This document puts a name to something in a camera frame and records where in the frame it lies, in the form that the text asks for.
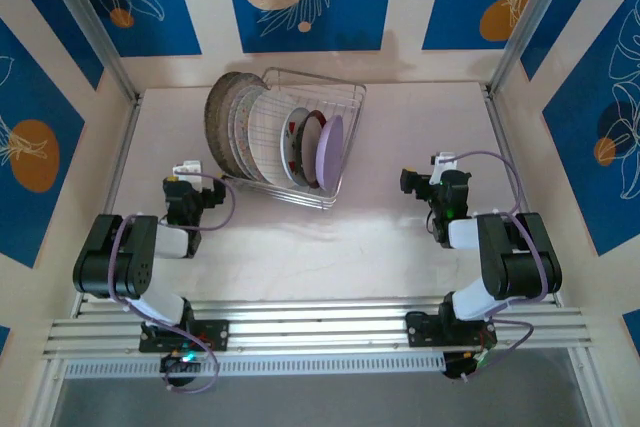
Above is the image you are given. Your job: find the lilac plate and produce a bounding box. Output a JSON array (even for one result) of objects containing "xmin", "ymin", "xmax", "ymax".
[{"xmin": 313, "ymin": 114, "xmax": 346, "ymax": 194}]

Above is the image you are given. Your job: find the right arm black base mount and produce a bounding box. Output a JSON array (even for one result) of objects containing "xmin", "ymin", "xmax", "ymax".
[{"xmin": 405, "ymin": 311, "xmax": 497, "ymax": 348}]

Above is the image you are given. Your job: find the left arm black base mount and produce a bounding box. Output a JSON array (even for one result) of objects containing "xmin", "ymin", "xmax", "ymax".
[{"xmin": 138, "ymin": 319, "xmax": 230, "ymax": 353}]

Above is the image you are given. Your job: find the white blue grid plate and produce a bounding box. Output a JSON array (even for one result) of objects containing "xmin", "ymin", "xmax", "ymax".
[{"xmin": 244, "ymin": 89, "xmax": 301, "ymax": 187}]

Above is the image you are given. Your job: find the white watermelon print plate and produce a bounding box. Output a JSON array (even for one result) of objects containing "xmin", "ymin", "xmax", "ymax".
[{"xmin": 279, "ymin": 107, "xmax": 326, "ymax": 187}]

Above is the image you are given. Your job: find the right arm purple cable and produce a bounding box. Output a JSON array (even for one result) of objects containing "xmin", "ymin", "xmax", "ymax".
[{"xmin": 449, "ymin": 149, "xmax": 546, "ymax": 366}]

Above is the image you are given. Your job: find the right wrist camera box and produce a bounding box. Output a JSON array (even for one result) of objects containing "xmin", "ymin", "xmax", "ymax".
[{"xmin": 431, "ymin": 150, "xmax": 459, "ymax": 183}]

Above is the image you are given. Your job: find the aluminium corner post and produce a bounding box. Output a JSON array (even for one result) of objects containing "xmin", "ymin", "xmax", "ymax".
[
  {"xmin": 487, "ymin": 0, "xmax": 584, "ymax": 98},
  {"xmin": 37, "ymin": 0, "xmax": 142, "ymax": 104}
]

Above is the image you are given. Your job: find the dark red rimmed plate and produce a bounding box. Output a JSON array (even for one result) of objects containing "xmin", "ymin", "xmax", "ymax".
[{"xmin": 294, "ymin": 109, "xmax": 329, "ymax": 188}]

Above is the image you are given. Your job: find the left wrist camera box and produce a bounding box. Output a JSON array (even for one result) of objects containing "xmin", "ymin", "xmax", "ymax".
[{"xmin": 171, "ymin": 160, "xmax": 205, "ymax": 179}]

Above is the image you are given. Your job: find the colourful squiggle pattern plate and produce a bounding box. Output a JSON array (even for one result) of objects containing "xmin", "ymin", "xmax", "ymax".
[{"xmin": 228, "ymin": 85, "xmax": 271, "ymax": 183}]

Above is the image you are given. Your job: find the black control box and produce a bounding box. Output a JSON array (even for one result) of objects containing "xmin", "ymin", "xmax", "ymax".
[
  {"xmin": 442, "ymin": 350, "xmax": 494, "ymax": 382},
  {"xmin": 159, "ymin": 350, "xmax": 202, "ymax": 376}
]

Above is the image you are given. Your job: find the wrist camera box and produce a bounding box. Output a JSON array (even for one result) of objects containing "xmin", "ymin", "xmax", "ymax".
[
  {"xmin": 171, "ymin": 160, "xmax": 205, "ymax": 179},
  {"xmin": 431, "ymin": 150, "xmax": 459, "ymax": 183}
]

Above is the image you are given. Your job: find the white slotted cable duct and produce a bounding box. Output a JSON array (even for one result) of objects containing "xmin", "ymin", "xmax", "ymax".
[{"xmin": 63, "ymin": 355, "xmax": 447, "ymax": 381}]

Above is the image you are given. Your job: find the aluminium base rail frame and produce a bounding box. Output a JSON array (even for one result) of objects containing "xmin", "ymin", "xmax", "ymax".
[{"xmin": 42, "ymin": 296, "xmax": 599, "ymax": 363}]

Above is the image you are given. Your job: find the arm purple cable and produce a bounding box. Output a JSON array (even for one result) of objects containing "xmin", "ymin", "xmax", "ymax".
[
  {"xmin": 107, "ymin": 171, "xmax": 236, "ymax": 393},
  {"xmin": 449, "ymin": 149, "xmax": 546, "ymax": 366}
]

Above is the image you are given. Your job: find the aluminium table side rail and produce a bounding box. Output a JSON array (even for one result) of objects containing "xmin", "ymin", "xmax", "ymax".
[
  {"xmin": 72, "ymin": 96, "xmax": 144, "ymax": 321},
  {"xmin": 482, "ymin": 85, "xmax": 564, "ymax": 308}
]

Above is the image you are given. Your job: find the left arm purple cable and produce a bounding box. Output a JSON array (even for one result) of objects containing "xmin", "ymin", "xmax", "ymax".
[{"xmin": 107, "ymin": 171, "xmax": 236, "ymax": 393}]

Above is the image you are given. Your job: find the metal wire dish rack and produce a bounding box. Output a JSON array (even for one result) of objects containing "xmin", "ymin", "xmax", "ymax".
[{"xmin": 217, "ymin": 65, "xmax": 369, "ymax": 212}]

